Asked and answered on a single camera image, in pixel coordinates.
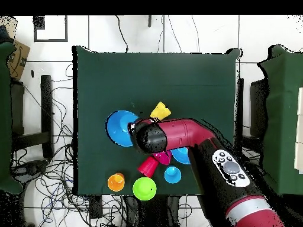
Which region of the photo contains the cardboard box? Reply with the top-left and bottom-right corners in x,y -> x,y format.
6,39 -> 31,82

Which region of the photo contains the black metal stand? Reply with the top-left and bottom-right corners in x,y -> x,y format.
10,74 -> 54,159
236,77 -> 269,157

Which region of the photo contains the white box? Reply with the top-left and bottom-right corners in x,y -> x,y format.
294,86 -> 303,174

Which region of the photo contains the black square floor frame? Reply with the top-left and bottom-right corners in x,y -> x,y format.
33,15 -> 69,43

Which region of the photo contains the light orange cup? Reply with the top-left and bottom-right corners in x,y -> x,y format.
107,172 -> 125,192

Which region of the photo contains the blue cup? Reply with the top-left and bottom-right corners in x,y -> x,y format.
163,166 -> 182,184

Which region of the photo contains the black cable with plug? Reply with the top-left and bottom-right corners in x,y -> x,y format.
115,15 -> 130,53

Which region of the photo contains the yellow cup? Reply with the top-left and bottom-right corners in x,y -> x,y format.
150,101 -> 172,121

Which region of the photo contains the green bowl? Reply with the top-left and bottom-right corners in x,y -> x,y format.
132,177 -> 157,202

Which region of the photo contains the green cloth side table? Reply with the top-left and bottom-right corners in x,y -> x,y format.
257,44 -> 303,196
0,41 -> 23,194

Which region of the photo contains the grey pedestal foot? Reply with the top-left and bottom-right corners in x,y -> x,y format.
11,160 -> 49,181

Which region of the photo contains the pink bowl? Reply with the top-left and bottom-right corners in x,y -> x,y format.
151,150 -> 173,166

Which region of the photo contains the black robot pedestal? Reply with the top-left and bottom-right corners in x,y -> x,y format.
123,194 -> 182,227

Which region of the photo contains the black power strip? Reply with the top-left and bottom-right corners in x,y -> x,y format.
89,195 -> 104,220

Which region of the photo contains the dark green tablecloth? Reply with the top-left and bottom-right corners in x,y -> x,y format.
72,45 -> 242,197

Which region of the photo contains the red cup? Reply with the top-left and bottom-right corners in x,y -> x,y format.
137,155 -> 159,179

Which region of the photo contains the large blue bowl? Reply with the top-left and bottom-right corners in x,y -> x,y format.
105,110 -> 140,148
170,147 -> 192,166

